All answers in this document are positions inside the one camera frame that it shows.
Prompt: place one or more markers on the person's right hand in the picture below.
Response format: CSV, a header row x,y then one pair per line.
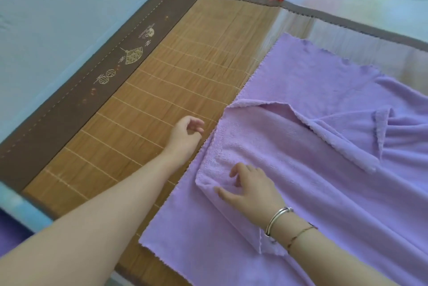
x,y
257,195

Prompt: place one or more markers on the person's left hand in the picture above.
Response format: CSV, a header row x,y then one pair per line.
x,y
184,138

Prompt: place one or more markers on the purple towel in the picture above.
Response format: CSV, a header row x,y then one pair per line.
x,y
317,179

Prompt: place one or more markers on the person's right forearm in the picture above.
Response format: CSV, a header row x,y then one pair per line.
x,y
327,255

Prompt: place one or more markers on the person's left forearm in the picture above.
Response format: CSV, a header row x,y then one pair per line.
x,y
93,222

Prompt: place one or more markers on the brown bamboo sleeping mat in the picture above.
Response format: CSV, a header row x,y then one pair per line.
x,y
133,95

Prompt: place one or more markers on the white glossy headboard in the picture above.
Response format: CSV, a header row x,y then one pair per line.
x,y
67,28

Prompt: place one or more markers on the purple floor mat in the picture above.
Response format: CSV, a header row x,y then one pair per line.
x,y
13,232

